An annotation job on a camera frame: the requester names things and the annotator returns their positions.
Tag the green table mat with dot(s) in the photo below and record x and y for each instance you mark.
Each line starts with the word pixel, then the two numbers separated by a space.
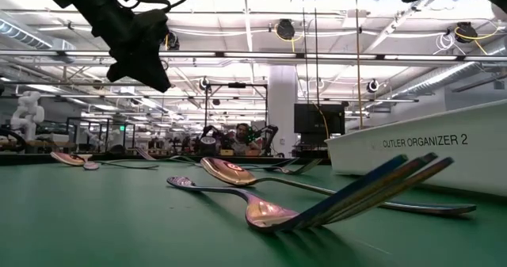
pixel 79 219

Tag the low black metal frame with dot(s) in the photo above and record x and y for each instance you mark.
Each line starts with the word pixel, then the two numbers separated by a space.
pixel 99 119

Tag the white building pillar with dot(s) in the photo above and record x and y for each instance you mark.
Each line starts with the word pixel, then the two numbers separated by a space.
pixel 283 100

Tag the black aluminium table frame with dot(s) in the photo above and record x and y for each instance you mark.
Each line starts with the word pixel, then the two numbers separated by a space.
pixel 24 159

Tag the tall black metal frame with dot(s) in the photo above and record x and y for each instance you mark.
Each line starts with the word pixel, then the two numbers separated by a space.
pixel 237 85

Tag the black background robot arm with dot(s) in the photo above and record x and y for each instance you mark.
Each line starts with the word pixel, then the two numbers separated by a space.
pixel 269 134
pixel 210 132

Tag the white plastic cutlery organizer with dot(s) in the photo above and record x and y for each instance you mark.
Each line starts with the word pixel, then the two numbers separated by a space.
pixel 435 164

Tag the person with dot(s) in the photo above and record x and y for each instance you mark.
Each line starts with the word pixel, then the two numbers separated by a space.
pixel 242 138

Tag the iridescent rainbow spoon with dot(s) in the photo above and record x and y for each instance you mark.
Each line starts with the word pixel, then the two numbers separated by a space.
pixel 67 159
pixel 227 171
pixel 178 160

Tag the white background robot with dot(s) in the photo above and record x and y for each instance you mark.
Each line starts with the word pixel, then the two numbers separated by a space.
pixel 27 112

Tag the black monitor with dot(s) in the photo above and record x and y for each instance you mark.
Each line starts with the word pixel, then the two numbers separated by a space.
pixel 319 118

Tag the silver ventilation duct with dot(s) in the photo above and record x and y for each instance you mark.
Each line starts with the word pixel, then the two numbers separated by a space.
pixel 443 75

